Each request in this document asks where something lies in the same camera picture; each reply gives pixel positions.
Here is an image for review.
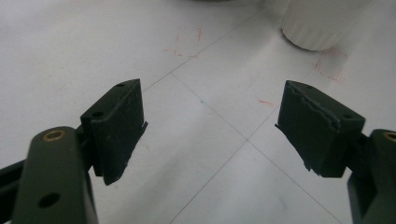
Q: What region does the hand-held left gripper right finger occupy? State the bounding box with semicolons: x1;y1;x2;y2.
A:
275;79;366;178

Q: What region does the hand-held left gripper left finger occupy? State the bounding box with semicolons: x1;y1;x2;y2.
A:
79;77;149;187

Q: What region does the white cup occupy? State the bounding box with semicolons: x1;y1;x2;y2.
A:
279;0;372;52

